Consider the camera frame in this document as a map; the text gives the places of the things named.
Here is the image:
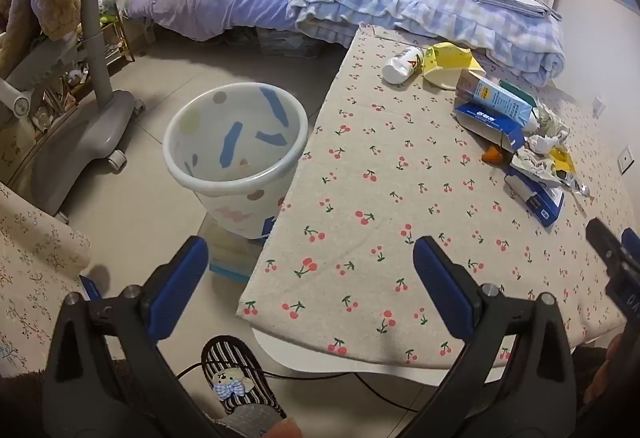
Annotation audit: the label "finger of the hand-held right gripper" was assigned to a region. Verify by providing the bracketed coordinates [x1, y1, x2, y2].
[586, 217, 626, 275]
[621, 228, 640, 269]

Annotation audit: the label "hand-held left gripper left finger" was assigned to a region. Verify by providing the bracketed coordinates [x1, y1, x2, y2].
[42, 235, 221, 438]

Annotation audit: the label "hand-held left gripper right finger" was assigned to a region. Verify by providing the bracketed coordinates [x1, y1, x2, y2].
[400, 235, 578, 438]

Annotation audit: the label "blue white labelled box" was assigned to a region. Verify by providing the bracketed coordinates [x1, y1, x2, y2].
[505, 168, 566, 226]

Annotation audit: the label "white patterned waste bin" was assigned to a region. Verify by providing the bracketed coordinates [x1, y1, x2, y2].
[163, 82, 309, 240]

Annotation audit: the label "yellow snack wrapper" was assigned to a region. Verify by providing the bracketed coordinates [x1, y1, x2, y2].
[547, 145, 576, 179]

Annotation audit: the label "white printed wrapper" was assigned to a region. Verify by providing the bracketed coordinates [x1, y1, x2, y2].
[510, 148, 561, 184]

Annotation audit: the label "white green paper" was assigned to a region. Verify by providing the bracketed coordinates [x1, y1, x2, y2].
[527, 103, 571, 154]

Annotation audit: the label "blue cardboard box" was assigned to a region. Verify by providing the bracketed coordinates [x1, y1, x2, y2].
[452, 102, 526, 154]

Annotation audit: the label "white plastic bottle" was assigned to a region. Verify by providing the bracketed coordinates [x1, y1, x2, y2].
[382, 45, 426, 85]

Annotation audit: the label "person's right hand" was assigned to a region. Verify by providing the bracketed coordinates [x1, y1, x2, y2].
[582, 333, 625, 405]

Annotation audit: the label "light blue floor box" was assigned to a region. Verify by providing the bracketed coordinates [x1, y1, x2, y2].
[197, 218, 268, 283]

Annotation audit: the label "silver wrapper strip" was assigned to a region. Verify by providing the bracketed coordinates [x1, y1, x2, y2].
[559, 172, 593, 200]

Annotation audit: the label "flat blue box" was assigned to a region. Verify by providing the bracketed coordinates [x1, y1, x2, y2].
[79, 274, 103, 301]

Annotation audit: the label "striped bear slipper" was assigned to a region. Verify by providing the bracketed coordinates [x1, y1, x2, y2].
[201, 337, 287, 424]

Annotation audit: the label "floral cream cloth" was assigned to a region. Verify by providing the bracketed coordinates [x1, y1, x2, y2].
[0, 183, 93, 364]

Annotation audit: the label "white table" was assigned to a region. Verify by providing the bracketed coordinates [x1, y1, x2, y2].
[252, 327, 516, 386]

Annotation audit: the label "dark green flat pack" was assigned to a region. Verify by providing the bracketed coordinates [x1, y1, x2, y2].
[499, 79, 538, 106]

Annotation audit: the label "grey rolling stand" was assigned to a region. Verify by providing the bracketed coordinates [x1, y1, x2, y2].
[0, 0, 138, 216]

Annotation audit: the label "light blue carton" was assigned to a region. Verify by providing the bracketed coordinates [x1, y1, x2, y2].
[455, 69, 538, 129]

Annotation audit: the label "gold toy rack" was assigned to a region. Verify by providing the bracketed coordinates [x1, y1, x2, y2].
[97, 0, 136, 69]

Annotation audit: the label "under-bed storage boxes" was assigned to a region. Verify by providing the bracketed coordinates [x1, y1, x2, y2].
[250, 25, 346, 60]

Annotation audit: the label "white wall switch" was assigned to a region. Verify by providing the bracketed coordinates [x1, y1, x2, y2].
[617, 145, 638, 174]

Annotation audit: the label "black cable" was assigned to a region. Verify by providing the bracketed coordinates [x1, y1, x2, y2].
[175, 360, 436, 415]

